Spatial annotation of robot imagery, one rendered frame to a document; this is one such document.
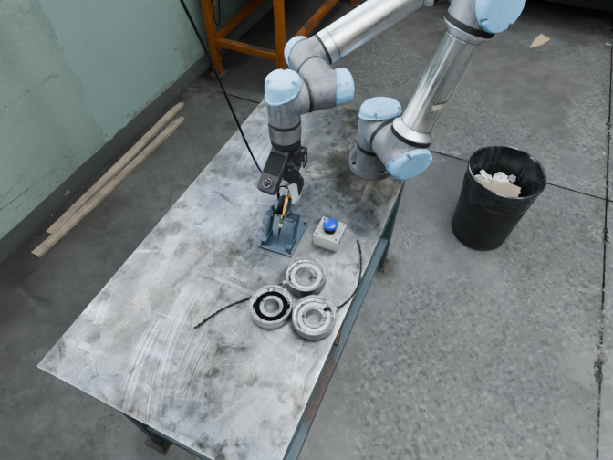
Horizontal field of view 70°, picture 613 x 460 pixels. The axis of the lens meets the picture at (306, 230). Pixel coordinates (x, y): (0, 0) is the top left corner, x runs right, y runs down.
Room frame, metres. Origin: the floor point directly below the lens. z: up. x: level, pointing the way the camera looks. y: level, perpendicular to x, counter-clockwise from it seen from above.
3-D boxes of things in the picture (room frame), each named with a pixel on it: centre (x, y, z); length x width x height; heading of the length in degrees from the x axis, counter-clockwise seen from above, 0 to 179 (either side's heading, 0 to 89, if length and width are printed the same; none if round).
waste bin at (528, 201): (1.39, -0.89, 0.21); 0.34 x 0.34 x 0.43
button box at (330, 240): (0.74, -0.07, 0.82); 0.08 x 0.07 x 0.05; 155
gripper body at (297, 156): (0.80, 0.05, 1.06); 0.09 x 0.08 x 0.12; 158
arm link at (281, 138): (0.80, 0.05, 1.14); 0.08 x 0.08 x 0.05
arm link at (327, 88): (0.85, -0.04, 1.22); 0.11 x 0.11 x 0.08; 21
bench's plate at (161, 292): (0.80, 0.10, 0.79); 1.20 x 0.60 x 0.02; 155
